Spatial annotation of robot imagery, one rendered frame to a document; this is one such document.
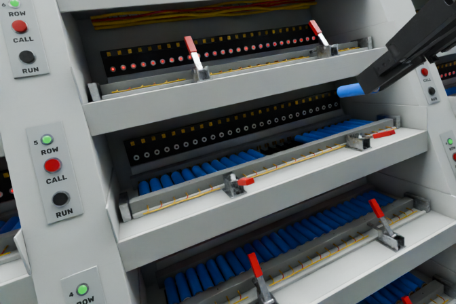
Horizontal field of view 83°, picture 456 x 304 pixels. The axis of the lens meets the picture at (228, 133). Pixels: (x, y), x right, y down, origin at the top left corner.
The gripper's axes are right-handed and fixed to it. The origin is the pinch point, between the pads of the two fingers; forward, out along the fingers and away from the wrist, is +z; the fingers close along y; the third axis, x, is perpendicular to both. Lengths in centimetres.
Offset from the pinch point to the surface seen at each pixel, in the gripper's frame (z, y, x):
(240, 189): 17.2, -18.9, -7.0
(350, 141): 18.2, 6.0, -5.2
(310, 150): 19.9, -2.1, -4.2
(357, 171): 17.4, 3.6, -10.8
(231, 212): 16.7, -21.7, -9.7
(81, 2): 9.6, -34.6, 25.6
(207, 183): 19.9, -23.0, -4.1
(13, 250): 22, -51, -4
